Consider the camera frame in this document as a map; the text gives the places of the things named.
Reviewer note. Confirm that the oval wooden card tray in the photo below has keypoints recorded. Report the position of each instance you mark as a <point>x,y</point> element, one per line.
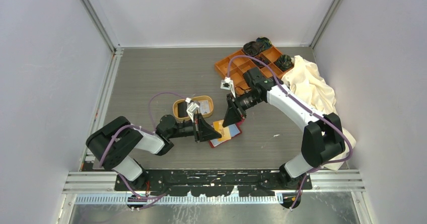
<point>199,98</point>

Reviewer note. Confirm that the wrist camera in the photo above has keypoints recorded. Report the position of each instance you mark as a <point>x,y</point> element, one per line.
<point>227,84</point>
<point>192,107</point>

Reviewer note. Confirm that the dark rolled sock in tray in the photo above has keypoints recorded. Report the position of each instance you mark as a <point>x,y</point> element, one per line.
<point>263,59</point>

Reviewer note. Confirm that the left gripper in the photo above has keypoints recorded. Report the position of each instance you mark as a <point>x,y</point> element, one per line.
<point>202,130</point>

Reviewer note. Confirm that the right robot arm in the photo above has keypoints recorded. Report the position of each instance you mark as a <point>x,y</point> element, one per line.
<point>322,134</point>

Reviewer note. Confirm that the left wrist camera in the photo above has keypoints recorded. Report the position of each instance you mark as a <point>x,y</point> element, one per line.
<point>192,107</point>

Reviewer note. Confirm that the orange compartment tray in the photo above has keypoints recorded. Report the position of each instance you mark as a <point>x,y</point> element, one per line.
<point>242,64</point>

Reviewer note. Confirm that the cream cloth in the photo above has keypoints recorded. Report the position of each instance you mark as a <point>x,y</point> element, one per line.
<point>305,82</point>

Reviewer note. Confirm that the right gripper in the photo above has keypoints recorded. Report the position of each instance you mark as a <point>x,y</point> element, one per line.
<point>233,114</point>

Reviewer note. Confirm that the dark green rolled sock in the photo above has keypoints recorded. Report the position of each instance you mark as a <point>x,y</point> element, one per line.
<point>264,43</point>

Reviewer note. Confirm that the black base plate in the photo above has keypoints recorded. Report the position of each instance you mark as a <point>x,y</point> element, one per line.
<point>214,183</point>

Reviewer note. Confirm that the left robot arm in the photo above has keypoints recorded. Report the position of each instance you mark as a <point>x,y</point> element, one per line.
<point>113,143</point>

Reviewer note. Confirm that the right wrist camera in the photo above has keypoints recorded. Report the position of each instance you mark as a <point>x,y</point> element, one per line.
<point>227,84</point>

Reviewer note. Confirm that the dark camouflage rolled sock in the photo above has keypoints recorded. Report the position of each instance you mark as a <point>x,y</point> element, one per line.
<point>284,62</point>

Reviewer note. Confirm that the black card in tray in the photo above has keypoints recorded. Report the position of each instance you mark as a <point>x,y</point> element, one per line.
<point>182,109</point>

